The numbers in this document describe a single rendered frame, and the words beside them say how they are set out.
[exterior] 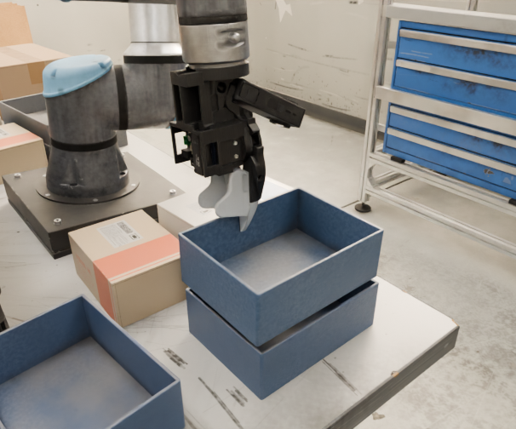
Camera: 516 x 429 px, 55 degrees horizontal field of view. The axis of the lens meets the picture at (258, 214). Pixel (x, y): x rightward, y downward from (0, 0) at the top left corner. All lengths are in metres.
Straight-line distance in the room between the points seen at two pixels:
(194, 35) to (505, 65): 1.55
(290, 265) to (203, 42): 0.30
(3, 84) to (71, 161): 0.66
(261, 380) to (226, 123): 0.29
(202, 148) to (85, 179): 0.42
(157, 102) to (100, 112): 0.10
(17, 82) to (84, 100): 0.69
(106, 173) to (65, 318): 0.35
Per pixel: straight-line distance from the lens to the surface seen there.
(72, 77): 0.89
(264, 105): 0.60
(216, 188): 0.63
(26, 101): 1.47
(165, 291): 0.71
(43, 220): 0.89
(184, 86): 0.55
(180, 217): 0.76
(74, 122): 0.91
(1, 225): 1.02
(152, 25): 0.92
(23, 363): 0.67
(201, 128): 0.57
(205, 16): 0.54
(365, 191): 2.43
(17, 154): 1.19
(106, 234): 0.77
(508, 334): 1.91
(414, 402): 1.58
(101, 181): 0.94
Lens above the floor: 1.15
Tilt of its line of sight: 29 degrees down
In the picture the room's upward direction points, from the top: straight up
